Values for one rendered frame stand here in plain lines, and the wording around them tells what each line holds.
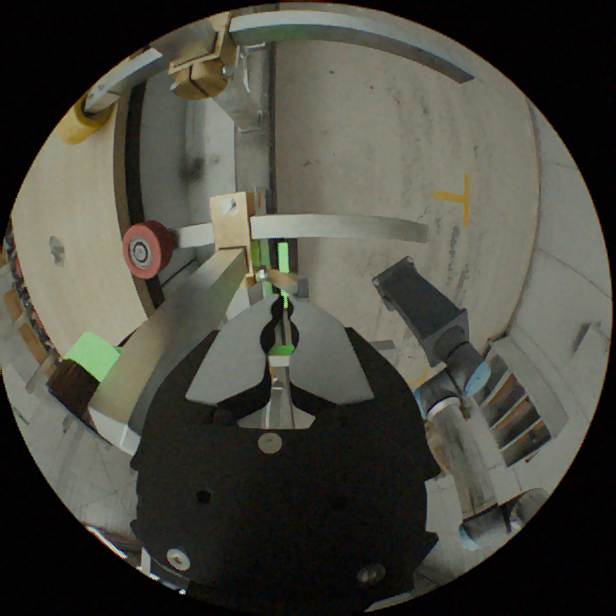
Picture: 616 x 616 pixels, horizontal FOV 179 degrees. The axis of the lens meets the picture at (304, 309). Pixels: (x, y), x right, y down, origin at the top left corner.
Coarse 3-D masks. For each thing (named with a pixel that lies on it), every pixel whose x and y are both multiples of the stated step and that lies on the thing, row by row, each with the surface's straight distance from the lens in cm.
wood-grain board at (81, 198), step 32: (128, 96) 42; (64, 160) 51; (96, 160) 39; (32, 192) 73; (64, 192) 49; (96, 192) 38; (32, 224) 73; (64, 224) 50; (96, 224) 38; (128, 224) 35; (32, 256) 79; (96, 256) 40; (32, 288) 93; (64, 288) 59; (96, 288) 44; (128, 288) 36; (64, 320) 72; (96, 320) 51; (128, 320) 41; (64, 352) 97
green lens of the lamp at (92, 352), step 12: (84, 336) 15; (96, 336) 14; (72, 348) 15; (84, 348) 14; (96, 348) 14; (108, 348) 14; (84, 360) 13; (96, 360) 13; (108, 360) 13; (96, 372) 13
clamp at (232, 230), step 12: (240, 192) 26; (252, 192) 30; (216, 204) 27; (240, 204) 26; (252, 204) 29; (216, 216) 27; (228, 216) 26; (240, 216) 26; (216, 228) 27; (228, 228) 27; (240, 228) 26; (216, 240) 28; (228, 240) 27; (240, 240) 27; (252, 240) 28; (216, 252) 28; (252, 252) 27; (252, 264) 27; (252, 276) 29; (240, 288) 29
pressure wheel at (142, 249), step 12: (132, 228) 31; (144, 228) 29; (156, 228) 29; (132, 240) 31; (144, 240) 30; (156, 240) 28; (168, 240) 30; (132, 252) 32; (144, 252) 30; (156, 252) 28; (168, 252) 30; (132, 264) 32; (144, 264) 31; (156, 264) 29; (144, 276) 31
